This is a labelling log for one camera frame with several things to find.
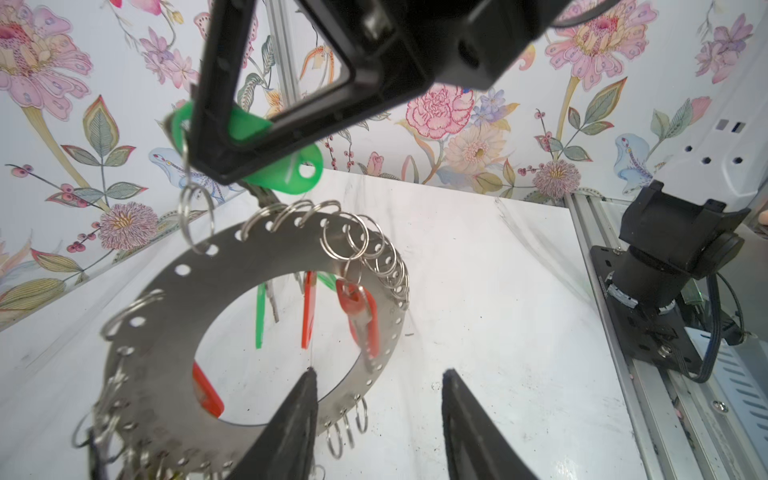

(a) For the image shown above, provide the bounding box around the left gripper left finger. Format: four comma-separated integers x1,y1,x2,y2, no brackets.
227,368,319,480

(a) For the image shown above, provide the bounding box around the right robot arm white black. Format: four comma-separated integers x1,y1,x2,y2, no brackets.
174,1,767,210

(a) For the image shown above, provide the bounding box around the green key tag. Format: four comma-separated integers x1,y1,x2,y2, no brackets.
164,100,330,195

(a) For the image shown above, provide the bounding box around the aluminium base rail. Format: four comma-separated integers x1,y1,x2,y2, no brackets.
563,191,768,480

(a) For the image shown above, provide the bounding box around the red key tag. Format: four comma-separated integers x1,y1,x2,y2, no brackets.
336,278,380,360

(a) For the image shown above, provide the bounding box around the round metal key organizer disc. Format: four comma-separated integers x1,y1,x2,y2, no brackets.
72,176,417,479

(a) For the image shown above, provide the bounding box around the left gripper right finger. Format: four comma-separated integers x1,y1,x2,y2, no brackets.
442,369,536,480

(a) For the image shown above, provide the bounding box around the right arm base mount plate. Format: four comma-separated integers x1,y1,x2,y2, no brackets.
590,246,713,379

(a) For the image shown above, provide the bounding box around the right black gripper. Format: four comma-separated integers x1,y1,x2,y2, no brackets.
187,0,577,186

